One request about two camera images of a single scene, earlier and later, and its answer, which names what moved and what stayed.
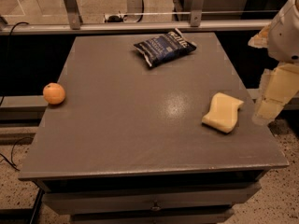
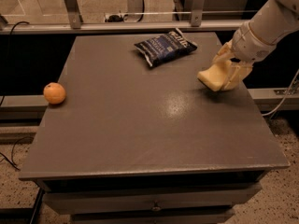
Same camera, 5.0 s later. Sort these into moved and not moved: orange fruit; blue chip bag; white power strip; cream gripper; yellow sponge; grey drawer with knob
Moved: yellow sponge; cream gripper
Not moved: grey drawer with knob; orange fruit; blue chip bag; white power strip
